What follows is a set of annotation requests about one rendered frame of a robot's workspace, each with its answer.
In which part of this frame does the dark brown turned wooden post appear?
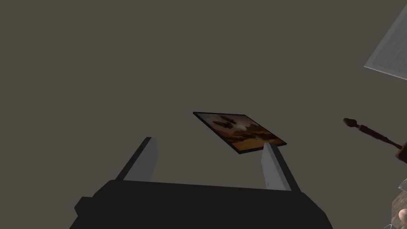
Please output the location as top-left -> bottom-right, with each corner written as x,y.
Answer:
342,117 -> 407,159

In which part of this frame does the pale grey window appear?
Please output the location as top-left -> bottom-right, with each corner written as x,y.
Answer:
363,6 -> 407,81

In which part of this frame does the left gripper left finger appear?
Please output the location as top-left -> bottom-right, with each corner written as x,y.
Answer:
115,136 -> 159,182

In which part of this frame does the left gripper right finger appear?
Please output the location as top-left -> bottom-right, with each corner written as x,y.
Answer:
260,142 -> 302,192

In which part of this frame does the framed brown landscape picture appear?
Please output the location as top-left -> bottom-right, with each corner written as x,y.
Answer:
192,111 -> 288,155

